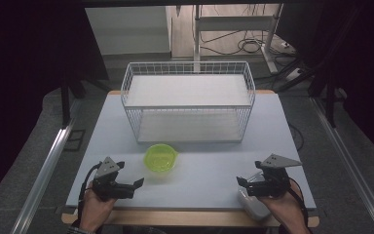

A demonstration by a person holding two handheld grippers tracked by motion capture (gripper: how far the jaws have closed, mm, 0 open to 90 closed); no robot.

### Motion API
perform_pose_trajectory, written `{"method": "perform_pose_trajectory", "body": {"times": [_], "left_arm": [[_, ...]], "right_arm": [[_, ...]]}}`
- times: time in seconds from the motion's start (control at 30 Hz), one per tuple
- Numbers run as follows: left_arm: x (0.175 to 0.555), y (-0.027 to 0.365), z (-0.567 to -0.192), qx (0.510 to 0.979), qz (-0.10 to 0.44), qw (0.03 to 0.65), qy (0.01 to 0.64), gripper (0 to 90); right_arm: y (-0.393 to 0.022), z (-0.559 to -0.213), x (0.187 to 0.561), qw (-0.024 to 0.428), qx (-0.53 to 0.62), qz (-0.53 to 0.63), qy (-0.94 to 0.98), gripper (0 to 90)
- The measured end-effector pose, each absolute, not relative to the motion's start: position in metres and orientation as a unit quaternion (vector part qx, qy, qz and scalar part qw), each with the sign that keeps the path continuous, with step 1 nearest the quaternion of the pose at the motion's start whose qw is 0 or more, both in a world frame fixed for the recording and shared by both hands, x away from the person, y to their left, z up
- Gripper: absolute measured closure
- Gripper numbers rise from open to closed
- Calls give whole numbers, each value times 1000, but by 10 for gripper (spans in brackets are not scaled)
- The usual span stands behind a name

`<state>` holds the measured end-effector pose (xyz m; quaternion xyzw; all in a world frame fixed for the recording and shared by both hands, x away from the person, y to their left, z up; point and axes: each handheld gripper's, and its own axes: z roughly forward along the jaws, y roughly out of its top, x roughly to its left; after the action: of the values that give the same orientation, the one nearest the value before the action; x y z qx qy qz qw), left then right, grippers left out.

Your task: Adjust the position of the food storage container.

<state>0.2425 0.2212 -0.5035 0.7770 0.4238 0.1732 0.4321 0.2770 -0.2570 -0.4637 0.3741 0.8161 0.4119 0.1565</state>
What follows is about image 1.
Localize white metal desk frame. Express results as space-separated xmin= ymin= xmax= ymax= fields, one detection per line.
xmin=193 ymin=3 xmax=284 ymax=74

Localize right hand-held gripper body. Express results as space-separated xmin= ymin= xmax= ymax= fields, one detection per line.
xmin=247 ymin=153 xmax=303 ymax=198

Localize white square bowl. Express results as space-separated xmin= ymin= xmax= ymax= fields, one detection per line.
xmin=238 ymin=171 xmax=273 ymax=222

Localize black metal stand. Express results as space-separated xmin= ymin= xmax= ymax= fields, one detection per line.
xmin=274 ymin=61 xmax=350 ymax=129
xmin=58 ymin=76 xmax=111 ymax=129

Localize green translucent plastic bowl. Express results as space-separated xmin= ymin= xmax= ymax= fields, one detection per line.
xmin=143 ymin=143 xmax=179 ymax=174

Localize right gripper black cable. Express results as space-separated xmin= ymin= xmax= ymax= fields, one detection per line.
xmin=286 ymin=176 xmax=310 ymax=226

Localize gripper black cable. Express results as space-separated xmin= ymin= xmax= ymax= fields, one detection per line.
xmin=286 ymin=176 xmax=310 ymax=226
xmin=77 ymin=162 xmax=103 ymax=226

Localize white wire two-tier rack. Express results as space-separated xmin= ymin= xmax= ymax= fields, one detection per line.
xmin=120 ymin=60 xmax=256 ymax=144

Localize black floor cables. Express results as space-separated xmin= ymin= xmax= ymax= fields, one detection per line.
xmin=200 ymin=29 xmax=295 ymax=57

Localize thin black cable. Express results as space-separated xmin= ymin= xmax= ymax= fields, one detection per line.
xmin=288 ymin=123 xmax=305 ymax=152

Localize white power strip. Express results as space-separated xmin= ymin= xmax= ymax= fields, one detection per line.
xmin=284 ymin=67 xmax=307 ymax=82

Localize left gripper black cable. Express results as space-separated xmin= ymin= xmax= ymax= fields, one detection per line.
xmin=77 ymin=162 xmax=103 ymax=226

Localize person's right hand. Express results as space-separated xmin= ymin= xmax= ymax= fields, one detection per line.
xmin=258 ymin=179 xmax=306 ymax=226

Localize white cabinet panel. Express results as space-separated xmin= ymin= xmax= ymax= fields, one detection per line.
xmin=85 ymin=5 xmax=172 ymax=57

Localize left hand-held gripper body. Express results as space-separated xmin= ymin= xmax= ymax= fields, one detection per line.
xmin=92 ymin=156 xmax=136 ymax=201

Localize aluminium floor rail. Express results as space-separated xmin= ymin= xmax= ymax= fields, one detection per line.
xmin=10 ymin=118 xmax=76 ymax=234
xmin=309 ymin=97 xmax=374 ymax=234

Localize person's left hand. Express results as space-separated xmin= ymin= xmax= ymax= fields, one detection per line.
xmin=78 ymin=181 xmax=119 ymax=232

